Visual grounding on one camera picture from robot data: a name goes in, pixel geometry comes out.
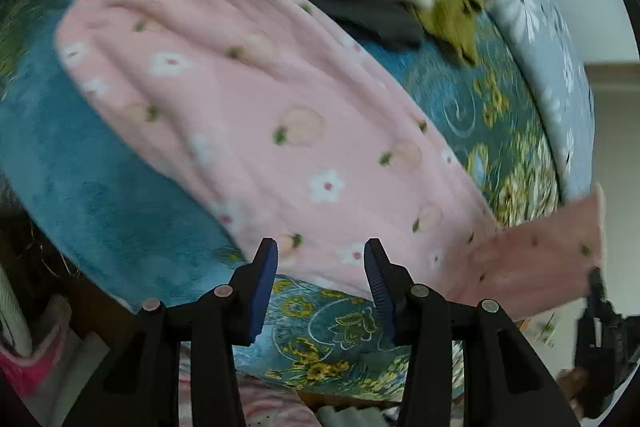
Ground pink floral fleece pants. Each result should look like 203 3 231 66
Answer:
54 0 607 321

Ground olive green garment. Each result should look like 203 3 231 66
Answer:
411 0 485 68

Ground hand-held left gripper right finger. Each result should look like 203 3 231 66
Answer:
363 238 583 427

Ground pink and white cloth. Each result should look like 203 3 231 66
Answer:
0 267 108 413

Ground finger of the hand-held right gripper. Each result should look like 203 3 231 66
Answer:
574 268 626 419

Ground light blue floral pillow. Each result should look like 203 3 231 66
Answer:
457 0 597 202

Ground blue floral blanket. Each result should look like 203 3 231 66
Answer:
0 0 563 404

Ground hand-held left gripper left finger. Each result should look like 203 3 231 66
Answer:
61 238 279 427

